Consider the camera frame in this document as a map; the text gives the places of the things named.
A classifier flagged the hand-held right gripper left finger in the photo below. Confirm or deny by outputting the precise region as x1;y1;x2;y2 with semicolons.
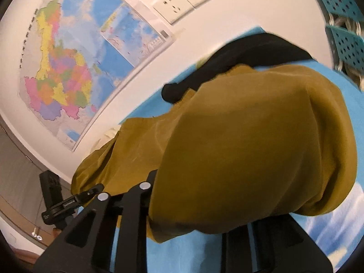
33;170;159;273

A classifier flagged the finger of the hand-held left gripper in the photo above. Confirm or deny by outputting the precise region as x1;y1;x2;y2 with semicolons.
42;184;104;226

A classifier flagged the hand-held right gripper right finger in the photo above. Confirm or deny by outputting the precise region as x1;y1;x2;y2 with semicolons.
221;214;334;273

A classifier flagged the olive green jacket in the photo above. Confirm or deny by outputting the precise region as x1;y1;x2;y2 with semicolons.
71;63;358;243

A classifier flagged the black cloth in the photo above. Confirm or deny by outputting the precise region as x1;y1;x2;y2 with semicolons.
162;33;318;105

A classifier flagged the colourful wall map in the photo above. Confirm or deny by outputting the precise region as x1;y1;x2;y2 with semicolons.
18;0;174;152

